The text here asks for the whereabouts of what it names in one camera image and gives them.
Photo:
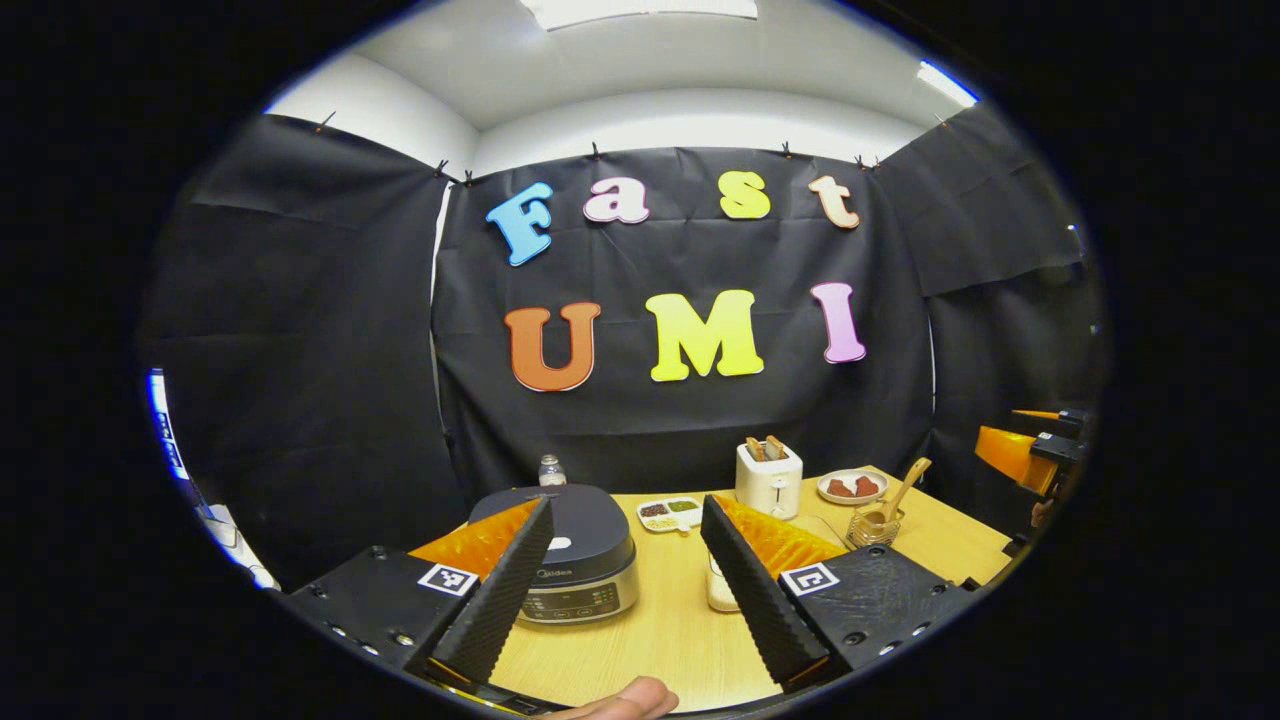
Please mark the brown meat piece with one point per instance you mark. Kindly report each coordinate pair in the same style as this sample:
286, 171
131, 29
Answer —
867, 486
840, 488

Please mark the white toaster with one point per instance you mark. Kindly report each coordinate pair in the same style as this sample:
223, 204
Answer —
770, 490

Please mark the computer monitor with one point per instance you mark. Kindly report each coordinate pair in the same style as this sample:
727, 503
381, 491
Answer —
168, 430

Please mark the white round plate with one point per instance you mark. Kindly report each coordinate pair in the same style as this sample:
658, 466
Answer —
850, 500

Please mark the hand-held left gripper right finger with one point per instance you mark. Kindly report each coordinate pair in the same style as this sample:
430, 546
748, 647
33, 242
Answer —
750, 600

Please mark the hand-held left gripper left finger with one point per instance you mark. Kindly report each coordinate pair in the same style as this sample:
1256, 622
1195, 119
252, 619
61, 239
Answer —
500, 590

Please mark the clear plastic container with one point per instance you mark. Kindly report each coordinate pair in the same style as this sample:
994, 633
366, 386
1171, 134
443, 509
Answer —
718, 570

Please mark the small clear bottle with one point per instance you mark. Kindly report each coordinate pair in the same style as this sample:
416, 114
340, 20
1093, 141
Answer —
552, 472

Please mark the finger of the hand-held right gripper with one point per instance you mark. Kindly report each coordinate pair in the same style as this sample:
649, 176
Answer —
1015, 458
1035, 413

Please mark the small ceiling light panel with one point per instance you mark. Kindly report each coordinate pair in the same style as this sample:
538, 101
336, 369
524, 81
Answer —
947, 84

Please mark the large ceiling light panel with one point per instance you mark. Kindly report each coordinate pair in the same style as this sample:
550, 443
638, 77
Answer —
640, 10

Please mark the wooden spoon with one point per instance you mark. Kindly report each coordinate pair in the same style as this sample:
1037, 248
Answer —
905, 485

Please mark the white divided grain dish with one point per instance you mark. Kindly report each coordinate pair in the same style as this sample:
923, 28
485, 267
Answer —
668, 513

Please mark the dark grey rice cooker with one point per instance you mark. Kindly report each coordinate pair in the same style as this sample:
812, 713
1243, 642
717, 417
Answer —
590, 550

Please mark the white rice heap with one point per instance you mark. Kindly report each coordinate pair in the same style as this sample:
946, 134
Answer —
722, 595

